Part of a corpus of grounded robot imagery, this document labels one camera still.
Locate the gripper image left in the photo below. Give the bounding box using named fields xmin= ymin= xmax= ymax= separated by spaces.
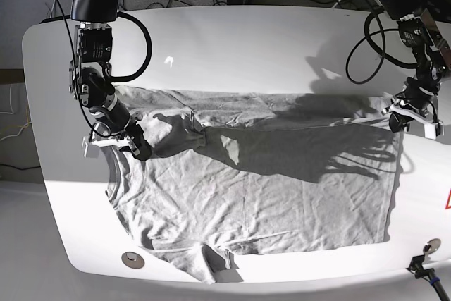
xmin=82 ymin=102 xmax=152 ymax=161

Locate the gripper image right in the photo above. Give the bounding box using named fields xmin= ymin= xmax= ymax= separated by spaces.
xmin=382 ymin=82 xmax=443 ymax=139

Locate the grey T-shirt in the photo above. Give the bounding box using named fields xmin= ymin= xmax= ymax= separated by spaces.
xmin=105 ymin=86 xmax=402 ymax=283

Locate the red warning sticker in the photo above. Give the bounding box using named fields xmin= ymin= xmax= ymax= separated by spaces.
xmin=445 ymin=190 xmax=451 ymax=210

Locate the silver disc near left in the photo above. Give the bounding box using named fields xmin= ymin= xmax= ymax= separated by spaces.
xmin=121 ymin=252 xmax=145 ymax=269

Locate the silver disc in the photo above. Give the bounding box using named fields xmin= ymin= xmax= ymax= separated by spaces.
xmin=121 ymin=252 xmax=145 ymax=269
xmin=423 ymin=238 xmax=441 ymax=254

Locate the silver disc near right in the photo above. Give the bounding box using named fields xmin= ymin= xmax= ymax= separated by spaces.
xmin=423 ymin=238 xmax=441 ymax=254

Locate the black clamp with cable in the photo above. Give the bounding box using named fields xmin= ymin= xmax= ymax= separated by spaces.
xmin=407 ymin=254 xmax=450 ymax=301

